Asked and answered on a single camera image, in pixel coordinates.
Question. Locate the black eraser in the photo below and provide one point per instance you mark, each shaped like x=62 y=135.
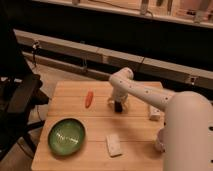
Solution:
x=118 y=107

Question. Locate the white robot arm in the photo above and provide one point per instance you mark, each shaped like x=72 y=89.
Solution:
x=188 y=118

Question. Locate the white sponge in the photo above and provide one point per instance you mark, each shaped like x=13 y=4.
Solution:
x=113 y=145

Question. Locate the black chair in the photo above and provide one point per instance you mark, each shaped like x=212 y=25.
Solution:
x=19 y=94

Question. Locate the green bowl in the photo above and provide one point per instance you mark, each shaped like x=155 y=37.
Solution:
x=66 y=137

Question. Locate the white glue bottle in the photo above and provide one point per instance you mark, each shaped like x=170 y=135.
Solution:
x=154 y=113

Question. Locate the white paper cup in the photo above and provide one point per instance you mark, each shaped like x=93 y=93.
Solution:
x=159 y=144

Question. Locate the orange carrot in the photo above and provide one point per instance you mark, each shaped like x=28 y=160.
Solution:
x=88 y=99

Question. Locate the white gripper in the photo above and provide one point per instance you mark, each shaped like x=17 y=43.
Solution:
x=119 y=96

